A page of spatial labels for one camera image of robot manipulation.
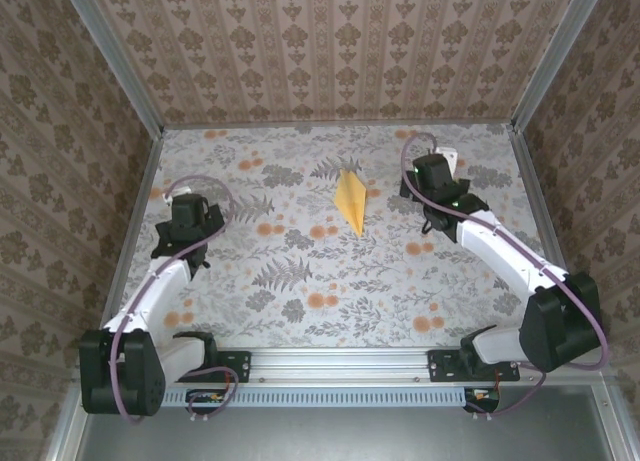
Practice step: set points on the aluminium front rail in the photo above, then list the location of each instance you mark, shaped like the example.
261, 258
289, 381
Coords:
340, 363

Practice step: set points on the aluminium back rail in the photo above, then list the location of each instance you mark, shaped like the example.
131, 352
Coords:
350, 124

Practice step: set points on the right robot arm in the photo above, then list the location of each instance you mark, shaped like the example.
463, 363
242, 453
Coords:
555, 331

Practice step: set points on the aluminium frame post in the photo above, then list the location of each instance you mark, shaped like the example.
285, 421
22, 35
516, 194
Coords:
113, 56
65, 431
612, 426
555, 56

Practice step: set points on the yellow paper sheet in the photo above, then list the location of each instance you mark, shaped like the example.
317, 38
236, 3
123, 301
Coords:
352, 201

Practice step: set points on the floral patterned table cover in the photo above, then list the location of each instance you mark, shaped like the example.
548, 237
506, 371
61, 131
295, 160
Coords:
300, 321

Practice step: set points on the aluminium side rail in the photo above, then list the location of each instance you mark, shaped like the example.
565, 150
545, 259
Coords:
146, 181
535, 181

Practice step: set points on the steel sheet panel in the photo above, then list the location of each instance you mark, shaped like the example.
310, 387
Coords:
350, 436

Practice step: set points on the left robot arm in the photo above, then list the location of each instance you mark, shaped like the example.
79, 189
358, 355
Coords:
140, 376

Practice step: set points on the small black controller board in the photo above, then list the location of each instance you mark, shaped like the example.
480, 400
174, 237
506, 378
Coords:
205, 398
482, 398

